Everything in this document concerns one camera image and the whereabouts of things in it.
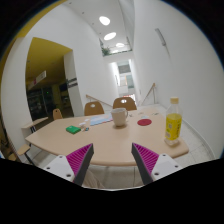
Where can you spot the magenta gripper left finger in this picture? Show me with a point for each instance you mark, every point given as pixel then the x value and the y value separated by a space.
pixel 79 161

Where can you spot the green hanging plant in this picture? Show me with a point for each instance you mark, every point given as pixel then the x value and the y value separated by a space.
pixel 106 51

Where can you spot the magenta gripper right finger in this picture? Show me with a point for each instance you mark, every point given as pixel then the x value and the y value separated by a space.
pixel 145 160

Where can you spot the yellow drink plastic bottle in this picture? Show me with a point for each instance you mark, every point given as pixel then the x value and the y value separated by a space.
pixel 173 122

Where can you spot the white ceramic mug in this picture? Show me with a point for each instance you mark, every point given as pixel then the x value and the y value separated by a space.
pixel 119 116

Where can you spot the green small box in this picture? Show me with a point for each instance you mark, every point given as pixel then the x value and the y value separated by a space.
pixel 73 129

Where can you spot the light blue paper sheet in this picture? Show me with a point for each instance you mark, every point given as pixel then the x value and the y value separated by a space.
pixel 99 119

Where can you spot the wooden side desk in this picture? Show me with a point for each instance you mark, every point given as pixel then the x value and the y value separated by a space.
pixel 34 123

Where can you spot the wooden chair far left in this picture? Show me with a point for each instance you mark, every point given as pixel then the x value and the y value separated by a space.
pixel 57 114

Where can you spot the wooden chair right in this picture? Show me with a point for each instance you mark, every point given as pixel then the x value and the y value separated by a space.
pixel 125 102

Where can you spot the red round coaster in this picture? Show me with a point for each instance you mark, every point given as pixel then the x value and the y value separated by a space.
pixel 144 122

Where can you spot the beige wooden table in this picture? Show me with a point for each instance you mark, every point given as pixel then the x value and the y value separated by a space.
pixel 112 146

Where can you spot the wooden chair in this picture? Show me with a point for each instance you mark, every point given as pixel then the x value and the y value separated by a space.
pixel 125 102
pixel 57 114
pixel 93 108

